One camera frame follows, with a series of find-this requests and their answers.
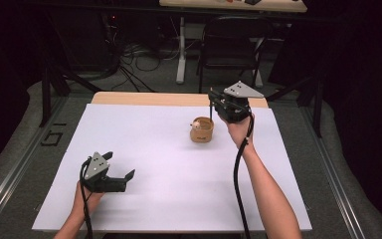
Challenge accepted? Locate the aluminium floor rail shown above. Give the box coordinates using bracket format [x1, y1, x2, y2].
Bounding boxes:
[0, 96, 70, 231]
[299, 106, 368, 239]

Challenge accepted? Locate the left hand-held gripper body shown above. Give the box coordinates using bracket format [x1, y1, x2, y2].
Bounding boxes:
[80, 151, 127, 194]

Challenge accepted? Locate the hand-held gripper black cable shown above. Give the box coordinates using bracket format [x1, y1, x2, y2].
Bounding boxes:
[79, 156, 96, 239]
[233, 114, 256, 239]

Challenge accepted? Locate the light wooden table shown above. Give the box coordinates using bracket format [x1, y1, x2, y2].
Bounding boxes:
[91, 91, 270, 110]

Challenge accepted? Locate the wooden desk with white legs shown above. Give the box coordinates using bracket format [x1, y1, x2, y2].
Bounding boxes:
[158, 0, 308, 90]

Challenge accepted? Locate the person's left hand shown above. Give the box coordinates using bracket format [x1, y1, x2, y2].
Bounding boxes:
[72, 180, 106, 217]

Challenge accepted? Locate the dark curtain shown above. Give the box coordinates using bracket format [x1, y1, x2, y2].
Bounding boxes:
[268, 0, 382, 235]
[0, 0, 49, 185]

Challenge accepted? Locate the dark pencil with orange end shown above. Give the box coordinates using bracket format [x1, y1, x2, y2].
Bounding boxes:
[208, 87, 214, 121]

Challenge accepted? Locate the left hand-held gripper black cable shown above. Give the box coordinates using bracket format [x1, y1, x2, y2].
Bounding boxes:
[79, 156, 96, 239]

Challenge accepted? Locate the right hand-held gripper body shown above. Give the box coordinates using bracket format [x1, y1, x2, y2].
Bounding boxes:
[217, 80, 266, 124]

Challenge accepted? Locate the wooden pen holder with figure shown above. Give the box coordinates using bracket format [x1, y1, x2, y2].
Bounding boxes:
[189, 116, 216, 144]

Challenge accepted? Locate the black device with red light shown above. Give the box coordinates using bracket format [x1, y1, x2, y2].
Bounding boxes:
[100, 12, 124, 45]

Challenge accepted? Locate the white sheet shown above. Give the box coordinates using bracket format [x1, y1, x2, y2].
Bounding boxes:
[31, 103, 313, 233]

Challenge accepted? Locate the right hand-held gripper black cable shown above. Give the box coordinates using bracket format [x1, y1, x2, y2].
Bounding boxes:
[233, 114, 256, 239]

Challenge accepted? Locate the black metal stand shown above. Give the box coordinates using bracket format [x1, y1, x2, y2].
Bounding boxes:
[266, 75, 323, 139]
[39, 62, 104, 128]

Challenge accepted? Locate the black folding chair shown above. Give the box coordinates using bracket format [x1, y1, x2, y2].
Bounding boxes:
[196, 15, 274, 96]

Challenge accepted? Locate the bundle of black floor cables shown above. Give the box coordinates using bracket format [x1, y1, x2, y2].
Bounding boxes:
[103, 42, 181, 94]

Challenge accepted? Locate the person's right hand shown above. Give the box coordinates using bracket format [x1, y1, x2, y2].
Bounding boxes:
[223, 113, 257, 151]

